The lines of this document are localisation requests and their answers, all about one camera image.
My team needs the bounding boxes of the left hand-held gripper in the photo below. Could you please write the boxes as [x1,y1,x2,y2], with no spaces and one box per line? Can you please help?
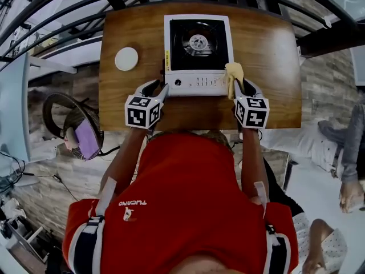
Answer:
[124,79,171,131]

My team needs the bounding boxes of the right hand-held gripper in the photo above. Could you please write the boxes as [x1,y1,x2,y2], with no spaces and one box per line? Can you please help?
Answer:
[233,78,270,130]

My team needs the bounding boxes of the yellow cloth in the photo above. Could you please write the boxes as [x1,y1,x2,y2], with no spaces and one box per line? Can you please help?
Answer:
[224,62,245,100]

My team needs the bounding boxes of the white portable gas stove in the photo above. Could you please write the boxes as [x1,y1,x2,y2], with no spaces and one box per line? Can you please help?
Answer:
[163,14,235,98]

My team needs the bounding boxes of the person's left forearm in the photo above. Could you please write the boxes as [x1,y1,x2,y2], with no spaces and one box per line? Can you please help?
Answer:
[100,127,149,195]

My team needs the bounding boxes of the person's right forearm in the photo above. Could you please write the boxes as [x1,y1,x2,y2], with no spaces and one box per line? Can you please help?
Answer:
[241,127,270,207]

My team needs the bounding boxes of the white bowl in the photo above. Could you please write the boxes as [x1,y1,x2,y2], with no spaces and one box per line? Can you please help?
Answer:
[114,47,139,71]

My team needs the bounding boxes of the purple cushion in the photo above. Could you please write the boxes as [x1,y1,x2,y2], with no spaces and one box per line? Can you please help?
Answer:
[74,118,101,160]

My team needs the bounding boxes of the pink beige pillow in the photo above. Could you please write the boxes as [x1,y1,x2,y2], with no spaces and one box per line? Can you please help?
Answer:
[63,127,79,151]

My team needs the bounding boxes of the person's black trousers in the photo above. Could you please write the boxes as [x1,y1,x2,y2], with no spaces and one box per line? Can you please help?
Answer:
[262,157,305,216]

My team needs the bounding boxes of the white shelf board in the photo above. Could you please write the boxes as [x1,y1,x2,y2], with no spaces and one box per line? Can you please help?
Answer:
[28,56,78,74]

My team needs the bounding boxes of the person's red shirt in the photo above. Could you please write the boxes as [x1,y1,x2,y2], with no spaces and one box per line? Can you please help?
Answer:
[62,132,299,274]

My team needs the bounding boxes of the pale partition panel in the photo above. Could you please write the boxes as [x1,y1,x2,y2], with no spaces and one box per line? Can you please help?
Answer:
[0,53,31,163]

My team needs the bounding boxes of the black cable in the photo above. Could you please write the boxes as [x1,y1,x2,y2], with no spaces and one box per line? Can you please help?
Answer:
[53,174,80,202]
[98,144,121,157]

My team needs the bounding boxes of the white harness strap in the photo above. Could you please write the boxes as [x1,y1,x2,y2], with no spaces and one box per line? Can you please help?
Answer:
[95,176,118,217]
[253,181,268,219]

